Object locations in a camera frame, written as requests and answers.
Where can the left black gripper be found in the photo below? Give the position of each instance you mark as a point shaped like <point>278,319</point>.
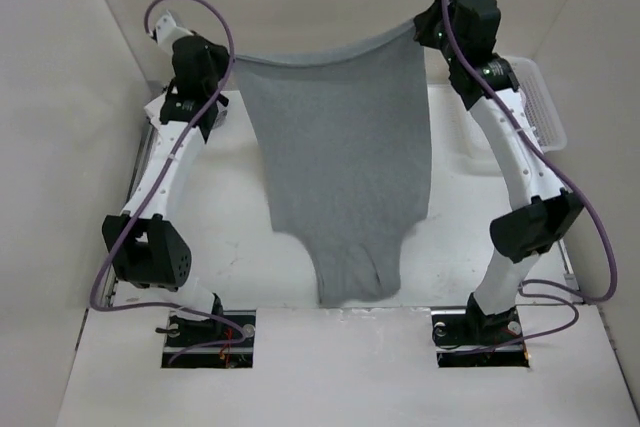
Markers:
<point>222,56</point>

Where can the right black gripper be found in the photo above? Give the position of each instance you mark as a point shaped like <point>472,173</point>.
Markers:
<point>426,20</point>

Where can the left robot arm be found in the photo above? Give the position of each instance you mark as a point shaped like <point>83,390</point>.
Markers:
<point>145,249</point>

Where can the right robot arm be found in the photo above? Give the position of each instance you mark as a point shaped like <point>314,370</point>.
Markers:
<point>542,208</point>

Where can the folded black tank top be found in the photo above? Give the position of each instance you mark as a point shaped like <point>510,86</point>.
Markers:
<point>222,100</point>

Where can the folded white tank top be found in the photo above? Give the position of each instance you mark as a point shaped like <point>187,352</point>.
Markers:
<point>153,110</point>

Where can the white plastic basket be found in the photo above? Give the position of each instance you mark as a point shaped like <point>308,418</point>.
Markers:
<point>540,109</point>

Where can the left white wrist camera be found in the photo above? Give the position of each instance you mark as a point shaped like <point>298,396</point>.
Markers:
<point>167,30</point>

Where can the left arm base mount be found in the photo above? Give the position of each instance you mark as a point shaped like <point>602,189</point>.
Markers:
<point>204,344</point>

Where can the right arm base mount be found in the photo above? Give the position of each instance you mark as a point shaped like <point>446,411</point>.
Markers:
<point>461,342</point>

